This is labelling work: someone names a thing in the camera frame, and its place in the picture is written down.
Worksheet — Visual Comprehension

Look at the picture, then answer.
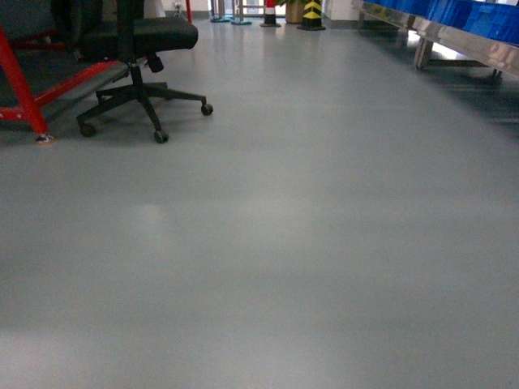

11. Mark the yellow black striped bollard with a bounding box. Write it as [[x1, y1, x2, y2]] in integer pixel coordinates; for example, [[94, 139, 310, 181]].
[[298, 0, 326, 32]]

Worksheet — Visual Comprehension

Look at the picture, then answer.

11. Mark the black office chair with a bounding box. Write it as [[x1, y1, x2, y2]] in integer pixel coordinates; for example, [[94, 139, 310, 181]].
[[51, 1, 213, 143]]

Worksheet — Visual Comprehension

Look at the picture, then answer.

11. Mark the stainless steel roller rack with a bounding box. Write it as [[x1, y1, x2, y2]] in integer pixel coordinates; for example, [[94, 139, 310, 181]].
[[352, 1, 518, 77]]

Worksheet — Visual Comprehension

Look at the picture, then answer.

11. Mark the red metal table frame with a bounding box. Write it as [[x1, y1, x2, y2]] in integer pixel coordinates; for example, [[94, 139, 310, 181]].
[[0, 0, 194, 143]]

